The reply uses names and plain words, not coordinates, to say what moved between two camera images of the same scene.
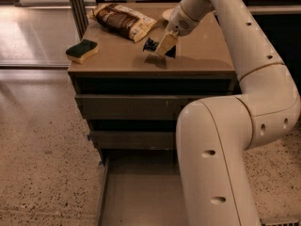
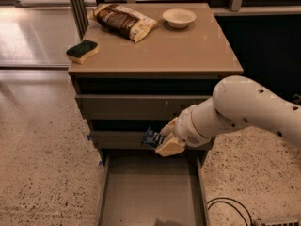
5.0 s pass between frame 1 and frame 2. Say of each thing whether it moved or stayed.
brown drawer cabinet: stayed
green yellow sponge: stayed
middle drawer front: stayed
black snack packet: moved
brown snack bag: stayed
